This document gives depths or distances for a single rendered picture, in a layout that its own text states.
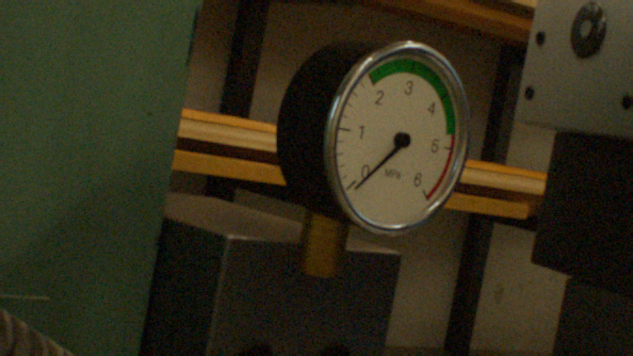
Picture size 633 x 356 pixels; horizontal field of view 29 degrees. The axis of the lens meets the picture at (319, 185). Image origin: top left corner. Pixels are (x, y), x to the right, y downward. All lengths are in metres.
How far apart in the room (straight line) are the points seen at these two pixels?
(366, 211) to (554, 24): 0.41
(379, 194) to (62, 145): 0.10
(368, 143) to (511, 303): 3.76
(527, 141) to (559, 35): 3.29
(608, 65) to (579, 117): 0.04
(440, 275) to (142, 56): 3.50
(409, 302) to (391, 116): 3.44
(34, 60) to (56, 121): 0.02
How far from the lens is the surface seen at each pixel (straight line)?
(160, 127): 0.41
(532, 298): 4.21
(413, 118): 0.39
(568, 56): 0.76
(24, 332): 0.27
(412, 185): 0.40
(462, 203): 3.19
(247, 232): 0.41
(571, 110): 0.74
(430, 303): 3.88
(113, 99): 0.40
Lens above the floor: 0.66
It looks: 3 degrees down
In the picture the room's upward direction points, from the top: 11 degrees clockwise
